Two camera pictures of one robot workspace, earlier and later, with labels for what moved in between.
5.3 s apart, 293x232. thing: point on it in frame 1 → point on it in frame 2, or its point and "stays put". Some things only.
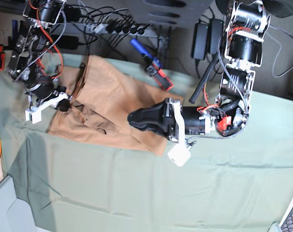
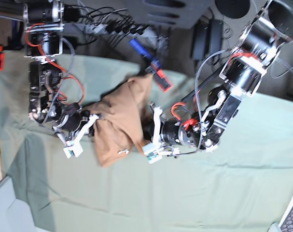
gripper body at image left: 44,93 → 70,122
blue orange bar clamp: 154,67 stays put
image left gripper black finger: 63,105 → 85,114
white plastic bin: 10,213 stays put
